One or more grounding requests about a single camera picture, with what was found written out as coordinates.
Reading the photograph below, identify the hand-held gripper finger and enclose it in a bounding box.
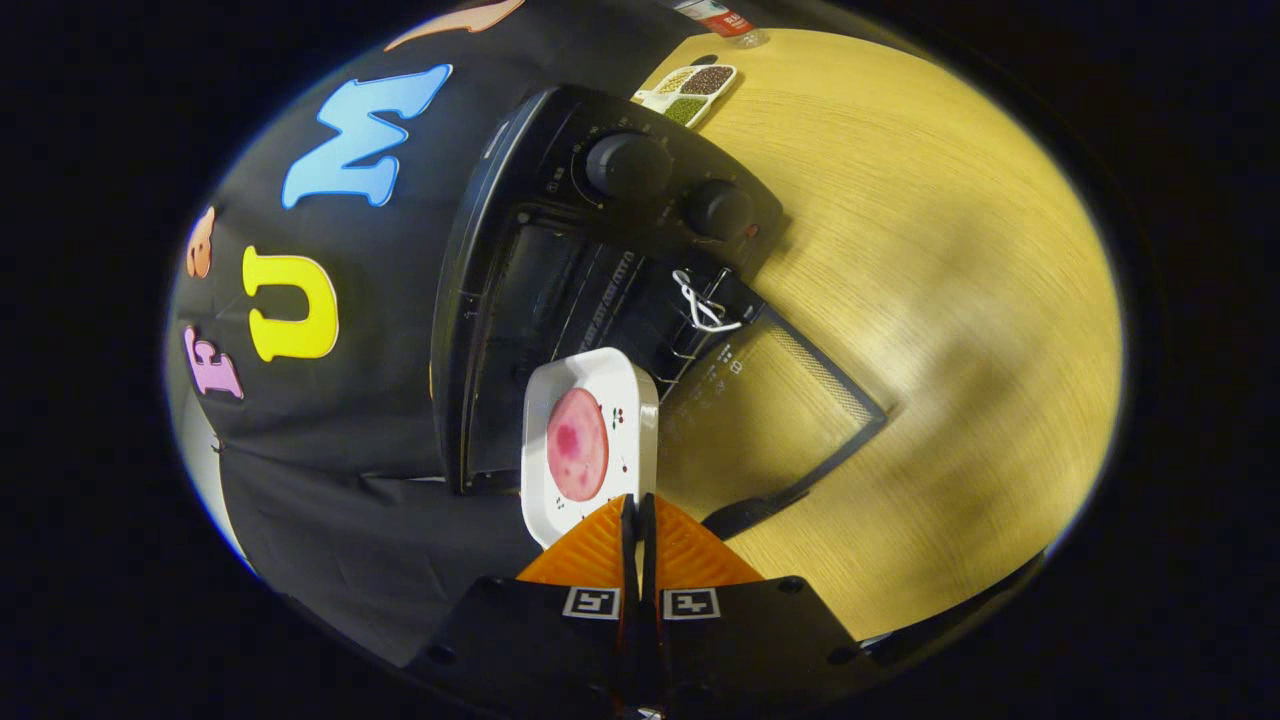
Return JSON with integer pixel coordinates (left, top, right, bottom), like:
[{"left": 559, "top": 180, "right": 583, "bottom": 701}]
[
  {"left": 405, "top": 493, "right": 641, "bottom": 716},
  {"left": 640, "top": 493, "right": 881, "bottom": 716}
]

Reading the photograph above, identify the pink round ham slice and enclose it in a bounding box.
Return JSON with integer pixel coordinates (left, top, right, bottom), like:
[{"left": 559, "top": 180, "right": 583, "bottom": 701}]
[{"left": 546, "top": 387, "right": 610, "bottom": 503}]

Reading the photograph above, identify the white square plate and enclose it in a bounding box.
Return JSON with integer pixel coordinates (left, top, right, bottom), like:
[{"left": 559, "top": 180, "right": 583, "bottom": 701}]
[{"left": 521, "top": 347, "right": 661, "bottom": 549}]

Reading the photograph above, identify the black toaster oven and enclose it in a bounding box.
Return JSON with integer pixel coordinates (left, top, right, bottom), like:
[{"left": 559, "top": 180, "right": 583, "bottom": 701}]
[{"left": 430, "top": 84, "right": 889, "bottom": 541}]

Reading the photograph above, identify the white divided tray of beans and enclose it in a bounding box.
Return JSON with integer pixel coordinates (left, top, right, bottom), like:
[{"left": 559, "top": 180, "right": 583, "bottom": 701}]
[{"left": 632, "top": 63, "right": 739, "bottom": 129}]

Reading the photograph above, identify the clear water bottle red label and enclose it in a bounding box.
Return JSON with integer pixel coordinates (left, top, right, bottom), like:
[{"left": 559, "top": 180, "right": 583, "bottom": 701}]
[{"left": 672, "top": 0, "right": 771, "bottom": 49}]

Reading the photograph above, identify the white string tie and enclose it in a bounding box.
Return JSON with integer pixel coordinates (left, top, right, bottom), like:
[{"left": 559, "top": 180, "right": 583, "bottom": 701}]
[{"left": 672, "top": 268, "right": 743, "bottom": 334}]

